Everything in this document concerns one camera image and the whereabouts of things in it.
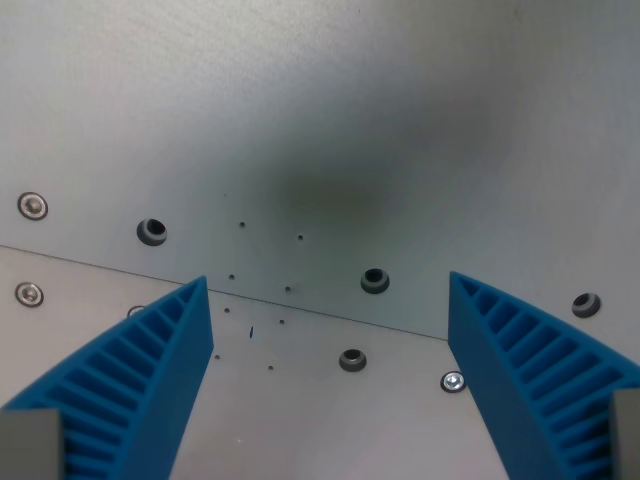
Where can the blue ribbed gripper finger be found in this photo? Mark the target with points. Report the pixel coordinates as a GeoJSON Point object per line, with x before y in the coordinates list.
{"type": "Point", "coordinates": [525, 370]}
{"type": "Point", "coordinates": [150, 360]}

